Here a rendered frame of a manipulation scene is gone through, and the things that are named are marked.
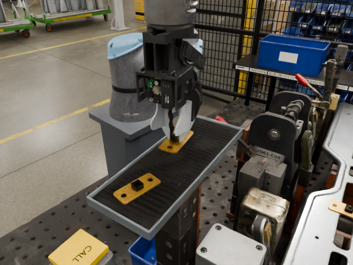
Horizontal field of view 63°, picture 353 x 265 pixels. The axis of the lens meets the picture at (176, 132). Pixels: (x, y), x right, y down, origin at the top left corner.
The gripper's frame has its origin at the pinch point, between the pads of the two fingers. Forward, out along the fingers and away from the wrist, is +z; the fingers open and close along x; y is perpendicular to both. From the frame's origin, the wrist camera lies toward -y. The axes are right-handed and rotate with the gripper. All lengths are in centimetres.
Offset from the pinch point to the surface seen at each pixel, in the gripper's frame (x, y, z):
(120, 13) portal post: -420, -555, 88
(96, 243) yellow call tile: -2.0, 22.6, 7.2
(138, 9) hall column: -433, -652, 91
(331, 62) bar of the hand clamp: 26, -66, 2
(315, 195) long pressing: 28.3, -21.7, 22.9
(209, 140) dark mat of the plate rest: 3.1, -10.9, 7.2
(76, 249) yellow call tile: -4.0, 24.7, 7.2
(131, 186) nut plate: -4.2, 10.3, 6.9
